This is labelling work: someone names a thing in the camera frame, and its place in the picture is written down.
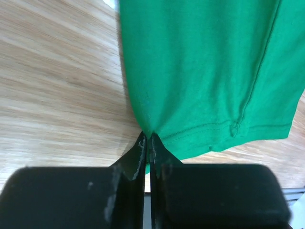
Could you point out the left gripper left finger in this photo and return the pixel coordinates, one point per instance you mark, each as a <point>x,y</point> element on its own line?
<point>77,197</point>

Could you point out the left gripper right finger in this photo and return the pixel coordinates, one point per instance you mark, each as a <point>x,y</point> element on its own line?
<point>213,196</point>

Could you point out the green t shirt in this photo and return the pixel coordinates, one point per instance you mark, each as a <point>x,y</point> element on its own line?
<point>208,75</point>

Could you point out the front aluminium rail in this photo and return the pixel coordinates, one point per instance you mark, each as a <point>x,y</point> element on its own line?
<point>291,195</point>

